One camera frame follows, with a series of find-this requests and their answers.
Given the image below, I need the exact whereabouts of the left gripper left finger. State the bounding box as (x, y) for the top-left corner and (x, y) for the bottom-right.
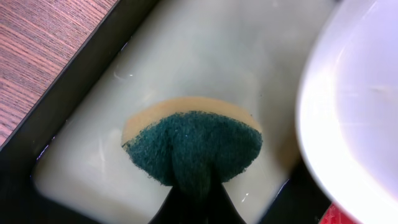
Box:
(149, 187), (199, 224)

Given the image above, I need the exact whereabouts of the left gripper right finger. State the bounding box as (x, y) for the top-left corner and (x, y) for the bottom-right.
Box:
(200, 183), (246, 224)

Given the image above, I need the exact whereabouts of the green yellow sponge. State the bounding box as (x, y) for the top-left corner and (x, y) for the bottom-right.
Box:
(121, 96), (262, 201)

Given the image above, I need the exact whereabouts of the white round plate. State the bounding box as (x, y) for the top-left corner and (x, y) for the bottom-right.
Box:
(295, 0), (397, 223)

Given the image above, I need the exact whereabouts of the red plastic tray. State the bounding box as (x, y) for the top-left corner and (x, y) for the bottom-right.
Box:
(319, 203), (358, 224)

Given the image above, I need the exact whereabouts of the black water tray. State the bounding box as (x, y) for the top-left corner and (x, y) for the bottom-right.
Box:
(1, 0), (337, 223)

